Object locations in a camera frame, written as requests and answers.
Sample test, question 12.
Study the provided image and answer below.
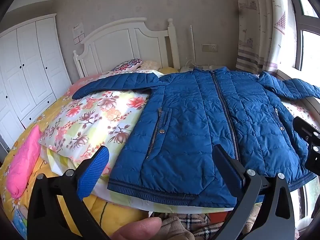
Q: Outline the white headboard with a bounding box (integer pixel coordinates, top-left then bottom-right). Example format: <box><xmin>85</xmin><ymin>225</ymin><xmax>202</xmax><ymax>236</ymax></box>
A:
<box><xmin>73</xmin><ymin>17</ymin><xmax>180</xmax><ymax>79</ymax></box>

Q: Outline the yellow cartoon bedsheet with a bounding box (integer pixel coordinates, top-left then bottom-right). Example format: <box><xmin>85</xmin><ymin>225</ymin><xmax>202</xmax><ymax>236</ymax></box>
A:
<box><xmin>0</xmin><ymin>74</ymin><xmax>150</xmax><ymax>240</ymax></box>

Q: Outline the yellow pillow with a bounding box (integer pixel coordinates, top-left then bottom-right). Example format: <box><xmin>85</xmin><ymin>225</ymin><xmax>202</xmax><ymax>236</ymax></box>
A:
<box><xmin>159</xmin><ymin>66</ymin><xmax>180</xmax><ymax>74</ymax></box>

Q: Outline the window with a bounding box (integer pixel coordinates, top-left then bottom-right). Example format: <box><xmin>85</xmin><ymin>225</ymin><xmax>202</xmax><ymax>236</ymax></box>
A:
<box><xmin>285</xmin><ymin>0</ymin><xmax>320</xmax><ymax>80</ymax></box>

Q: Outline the white nightstand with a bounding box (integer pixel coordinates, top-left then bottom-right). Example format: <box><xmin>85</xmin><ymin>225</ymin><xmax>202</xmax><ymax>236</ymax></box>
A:
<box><xmin>180</xmin><ymin>64</ymin><xmax>225</xmax><ymax>73</ymax></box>

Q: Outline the patterned pillow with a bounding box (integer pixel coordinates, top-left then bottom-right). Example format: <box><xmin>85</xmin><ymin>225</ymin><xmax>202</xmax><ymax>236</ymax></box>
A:
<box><xmin>110</xmin><ymin>59</ymin><xmax>143</xmax><ymax>72</ymax></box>

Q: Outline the white lamp pole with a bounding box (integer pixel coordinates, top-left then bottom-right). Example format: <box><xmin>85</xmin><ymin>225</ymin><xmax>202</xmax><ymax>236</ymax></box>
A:
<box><xmin>189</xmin><ymin>25</ymin><xmax>197</xmax><ymax>68</ymax></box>

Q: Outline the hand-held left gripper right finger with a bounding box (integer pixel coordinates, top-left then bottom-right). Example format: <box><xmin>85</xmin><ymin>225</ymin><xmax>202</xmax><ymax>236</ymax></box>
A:
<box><xmin>214</xmin><ymin>144</ymin><xmax>295</xmax><ymax>240</ymax></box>

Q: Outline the pink cushion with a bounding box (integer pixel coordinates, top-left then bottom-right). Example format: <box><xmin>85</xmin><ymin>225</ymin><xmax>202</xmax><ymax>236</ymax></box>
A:
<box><xmin>6</xmin><ymin>124</ymin><xmax>42</xmax><ymax>199</ymax></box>

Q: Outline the plaid cloth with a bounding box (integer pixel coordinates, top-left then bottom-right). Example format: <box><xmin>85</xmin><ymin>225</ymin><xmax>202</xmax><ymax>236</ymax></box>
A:
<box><xmin>149</xmin><ymin>211</ymin><xmax>263</xmax><ymax>240</ymax></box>

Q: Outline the white wardrobe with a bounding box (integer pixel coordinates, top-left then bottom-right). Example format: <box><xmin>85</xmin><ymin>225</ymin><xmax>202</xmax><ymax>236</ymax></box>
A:
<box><xmin>0</xmin><ymin>14</ymin><xmax>73</xmax><ymax>153</ymax></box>

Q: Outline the blue quilted jacket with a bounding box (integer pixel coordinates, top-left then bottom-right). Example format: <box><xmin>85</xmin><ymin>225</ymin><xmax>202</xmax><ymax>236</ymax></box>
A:
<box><xmin>72</xmin><ymin>67</ymin><xmax>320</xmax><ymax>208</ymax></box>

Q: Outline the white window sill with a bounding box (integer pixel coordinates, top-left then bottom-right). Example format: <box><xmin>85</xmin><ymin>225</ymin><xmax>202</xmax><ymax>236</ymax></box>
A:
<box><xmin>275</xmin><ymin>67</ymin><xmax>320</xmax><ymax>117</ymax></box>

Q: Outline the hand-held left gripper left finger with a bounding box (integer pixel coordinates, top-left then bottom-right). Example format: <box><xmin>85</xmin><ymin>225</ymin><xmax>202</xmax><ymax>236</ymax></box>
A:
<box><xmin>27</xmin><ymin>145</ymin><xmax>110</xmax><ymax>240</ymax></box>

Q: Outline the printed curtain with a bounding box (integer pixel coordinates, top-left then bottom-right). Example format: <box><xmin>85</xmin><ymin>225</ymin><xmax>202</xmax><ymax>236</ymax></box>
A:
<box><xmin>235</xmin><ymin>0</ymin><xmax>298</xmax><ymax>75</ymax></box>

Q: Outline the person's left hand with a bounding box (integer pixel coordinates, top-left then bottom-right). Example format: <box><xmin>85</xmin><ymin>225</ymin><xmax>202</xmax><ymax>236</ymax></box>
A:
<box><xmin>117</xmin><ymin>217</ymin><xmax>163</xmax><ymax>240</ymax></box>

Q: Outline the cream pillow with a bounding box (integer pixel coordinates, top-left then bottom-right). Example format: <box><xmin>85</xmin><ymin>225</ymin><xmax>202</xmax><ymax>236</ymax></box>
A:
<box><xmin>142</xmin><ymin>60</ymin><xmax>160</xmax><ymax>71</ymax></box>

